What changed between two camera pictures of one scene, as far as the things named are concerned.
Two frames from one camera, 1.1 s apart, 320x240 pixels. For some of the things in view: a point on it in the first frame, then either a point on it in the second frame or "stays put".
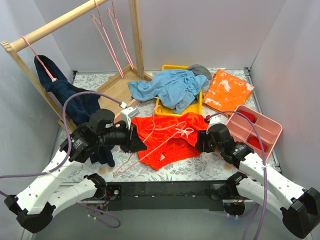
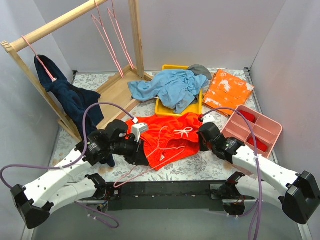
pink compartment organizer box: (260, 133) stays put
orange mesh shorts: (168, 138) stays put
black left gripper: (131, 137) → (138, 153)
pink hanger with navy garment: (53, 79) stays put
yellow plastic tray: (162, 108) stays put
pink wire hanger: (183, 123) → (158, 148)
